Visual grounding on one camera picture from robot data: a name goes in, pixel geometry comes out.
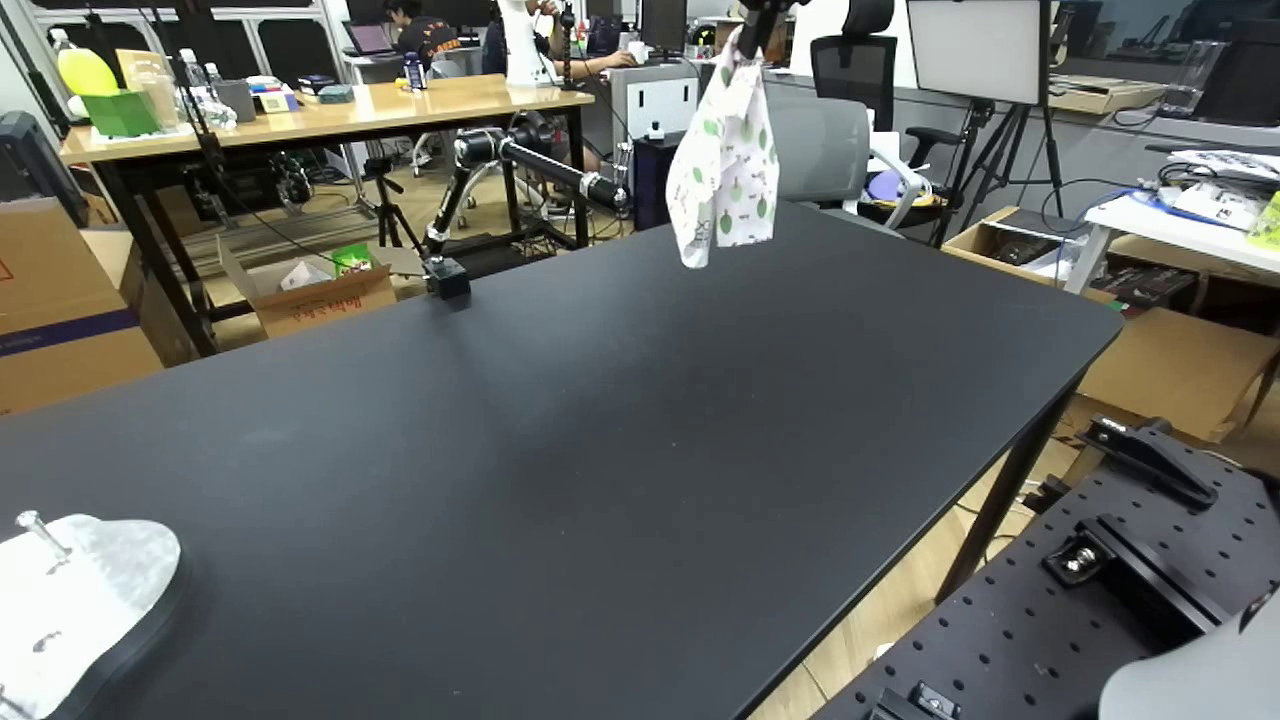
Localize white cloth with green print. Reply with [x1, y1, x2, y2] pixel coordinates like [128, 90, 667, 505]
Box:
[660, 28, 786, 274]

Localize black mesh office chair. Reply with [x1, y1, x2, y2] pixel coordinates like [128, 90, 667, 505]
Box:
[810, 0, 905, 137]

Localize grey fabric office chair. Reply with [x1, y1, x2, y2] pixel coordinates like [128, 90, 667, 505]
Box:
[761, 77, 877, 218]

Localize grey computer tower with slots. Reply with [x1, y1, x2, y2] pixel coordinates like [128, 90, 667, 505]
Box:
[602, 60, 709, 148]

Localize whiteboard on tripod stand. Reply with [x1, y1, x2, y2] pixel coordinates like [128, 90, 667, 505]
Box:
[905, 0, 1072, 251]

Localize seated person in dark shirt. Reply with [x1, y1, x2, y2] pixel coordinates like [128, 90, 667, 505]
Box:
[376, 0, 639, 82]

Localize wooden tray box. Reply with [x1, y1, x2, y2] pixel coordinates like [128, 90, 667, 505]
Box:
[938, 205, 1111, 293]

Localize small black tripod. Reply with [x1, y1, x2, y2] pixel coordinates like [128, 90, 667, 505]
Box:
[357, 152, 428, 259]

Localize long wooden desk black legs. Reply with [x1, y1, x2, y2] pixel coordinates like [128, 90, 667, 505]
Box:
[58, 71, 602, 362]

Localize white side table with papers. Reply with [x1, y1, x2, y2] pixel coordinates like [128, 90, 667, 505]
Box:
[1082, 146, 1280, 295]

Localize green packet on floor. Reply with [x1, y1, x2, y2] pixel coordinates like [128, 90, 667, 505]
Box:
[325, 241, 381, 282]

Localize open cardboard box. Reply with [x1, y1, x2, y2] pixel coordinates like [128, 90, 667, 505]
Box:
[243, 251, 404, 346]

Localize flat brown cardboard box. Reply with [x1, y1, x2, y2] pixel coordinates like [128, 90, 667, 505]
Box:
[1077, 303, 1280, 453]

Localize black metal bar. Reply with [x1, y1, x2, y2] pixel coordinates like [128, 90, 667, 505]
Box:
[1082, 415, 1224, 514]

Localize green box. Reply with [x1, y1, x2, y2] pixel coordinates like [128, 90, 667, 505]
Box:
[81, 90, 163, 146]

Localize black perforated breadboard base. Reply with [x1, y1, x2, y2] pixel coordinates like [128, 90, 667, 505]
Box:
[813, 415, 1280, 720]

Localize large cardboard box purple stripe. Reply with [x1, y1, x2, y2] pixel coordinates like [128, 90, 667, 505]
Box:
[0, 195, 174, 420]

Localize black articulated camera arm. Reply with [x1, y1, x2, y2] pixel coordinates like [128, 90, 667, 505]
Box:
[428, 126, 632, 269]

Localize black camera on mount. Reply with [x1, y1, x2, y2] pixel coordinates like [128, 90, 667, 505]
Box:
[421, 251, 477, 303]

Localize black bracket with silver screws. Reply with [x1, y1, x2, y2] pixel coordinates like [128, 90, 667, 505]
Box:
[1036, 523, 1140, 594]

